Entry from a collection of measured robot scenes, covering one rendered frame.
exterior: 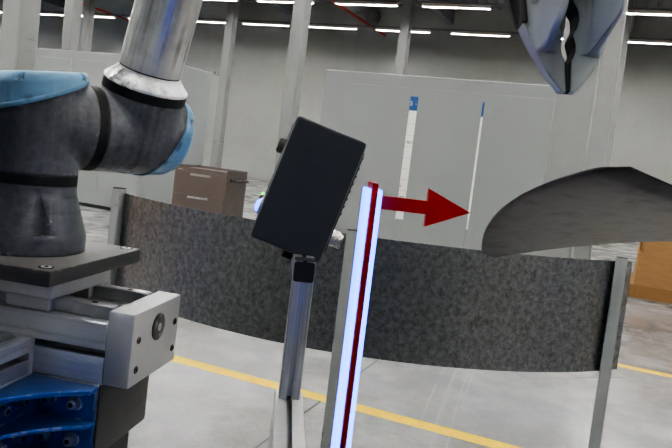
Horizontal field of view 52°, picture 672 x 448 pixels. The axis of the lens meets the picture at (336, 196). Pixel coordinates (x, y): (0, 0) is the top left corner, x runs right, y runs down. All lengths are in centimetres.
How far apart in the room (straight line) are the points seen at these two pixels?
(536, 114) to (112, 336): 589
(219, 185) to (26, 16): 238
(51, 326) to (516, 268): 176
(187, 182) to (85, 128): 647
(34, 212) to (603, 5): 69
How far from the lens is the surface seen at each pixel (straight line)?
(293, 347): 99
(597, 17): 51
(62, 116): 92
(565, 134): 478
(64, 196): 94
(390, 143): 681
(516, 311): 242
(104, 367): 88
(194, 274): 254
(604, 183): 39
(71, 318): 88
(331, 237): 104
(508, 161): 654
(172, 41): 96
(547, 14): 49
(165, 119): 98
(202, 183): 730
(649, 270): 860
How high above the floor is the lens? 121
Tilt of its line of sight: 3 degrees down
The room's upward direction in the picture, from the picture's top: 7 degrees clockwise
